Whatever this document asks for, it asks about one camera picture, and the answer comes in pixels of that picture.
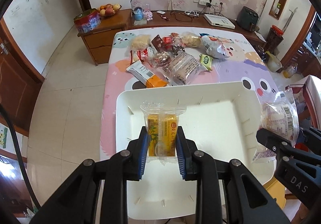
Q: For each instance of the large printed clear cake pack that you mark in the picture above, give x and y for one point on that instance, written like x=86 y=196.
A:
x=182 y=69

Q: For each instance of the orange white snack bar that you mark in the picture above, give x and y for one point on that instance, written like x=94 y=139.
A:
x=145 y=75

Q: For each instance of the green pineapple cake pack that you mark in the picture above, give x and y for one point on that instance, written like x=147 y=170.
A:
x=206 y=61

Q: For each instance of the cartoon printed tablecloth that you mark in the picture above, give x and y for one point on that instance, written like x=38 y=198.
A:
x=243 y=65

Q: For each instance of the red label sausage pack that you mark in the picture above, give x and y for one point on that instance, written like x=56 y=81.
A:
x=139 y=55

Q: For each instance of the brown wooden door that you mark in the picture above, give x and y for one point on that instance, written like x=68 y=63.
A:
x=20 y=82

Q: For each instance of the white plastic pitcher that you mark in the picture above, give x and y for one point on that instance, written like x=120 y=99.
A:
x=273 y=63

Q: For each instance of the beige crispy snack bag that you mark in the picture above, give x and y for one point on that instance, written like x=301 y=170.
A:
x=191 y=40
x=140 y=42

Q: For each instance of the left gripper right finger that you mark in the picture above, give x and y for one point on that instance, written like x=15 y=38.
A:
x=185 y=149

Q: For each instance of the red round tin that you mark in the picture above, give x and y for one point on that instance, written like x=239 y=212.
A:
x=87 y=20

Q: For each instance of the red round pastry pack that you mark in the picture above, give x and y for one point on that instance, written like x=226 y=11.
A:
x=160 y=59

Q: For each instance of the yellow boxed cake pack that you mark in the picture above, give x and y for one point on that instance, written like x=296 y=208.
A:
x=162 y=124

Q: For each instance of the red lid dark bin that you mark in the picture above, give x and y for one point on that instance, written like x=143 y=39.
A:
x=274 y=38

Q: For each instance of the wooden tv cabinet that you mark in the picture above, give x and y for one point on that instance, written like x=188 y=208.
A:
x=99 y=41

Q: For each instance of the pink bunny figurine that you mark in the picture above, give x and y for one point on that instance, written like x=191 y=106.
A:
x=147 y=13

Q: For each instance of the white set-top box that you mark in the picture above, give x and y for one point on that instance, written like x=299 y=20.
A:
x=219 y=21

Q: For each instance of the fruit bowl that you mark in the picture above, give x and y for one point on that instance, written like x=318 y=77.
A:
x=108 y=10

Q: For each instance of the silver blue snack bag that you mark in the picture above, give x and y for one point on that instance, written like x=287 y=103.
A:
x=216 y=47

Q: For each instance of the white plastic tray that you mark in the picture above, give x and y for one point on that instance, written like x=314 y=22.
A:
x=221 y=118

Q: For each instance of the wall power strip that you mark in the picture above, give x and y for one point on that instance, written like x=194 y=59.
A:
x=215 y=3

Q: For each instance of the purple white bread pack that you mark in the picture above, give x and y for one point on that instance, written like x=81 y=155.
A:
x=279 y=115

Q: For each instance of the blue snow globe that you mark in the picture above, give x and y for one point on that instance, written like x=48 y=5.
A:
x=138 y=13

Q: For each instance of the dark red date pack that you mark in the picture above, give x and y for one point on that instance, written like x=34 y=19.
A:
x=158 y=43

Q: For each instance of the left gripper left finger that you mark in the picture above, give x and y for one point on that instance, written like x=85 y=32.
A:
x=138 y=149

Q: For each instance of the dark green air fryer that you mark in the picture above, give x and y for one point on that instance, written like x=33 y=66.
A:
x=247 y=19

